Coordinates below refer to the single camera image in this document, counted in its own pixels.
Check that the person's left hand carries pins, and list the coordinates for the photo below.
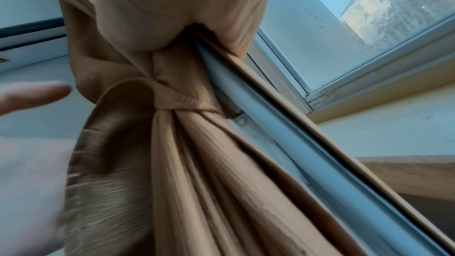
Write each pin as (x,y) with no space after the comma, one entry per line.
(32,193)

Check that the brown curtain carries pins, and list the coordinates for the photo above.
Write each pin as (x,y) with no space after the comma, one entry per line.
(220,179)

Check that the glass window with frame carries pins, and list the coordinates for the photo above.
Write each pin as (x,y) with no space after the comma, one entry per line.
(337,38)

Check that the beige window sill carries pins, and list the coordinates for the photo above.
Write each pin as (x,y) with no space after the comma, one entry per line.
(391,131)

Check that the brown curtain tieback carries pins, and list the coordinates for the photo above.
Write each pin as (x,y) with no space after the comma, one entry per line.
(117,151)

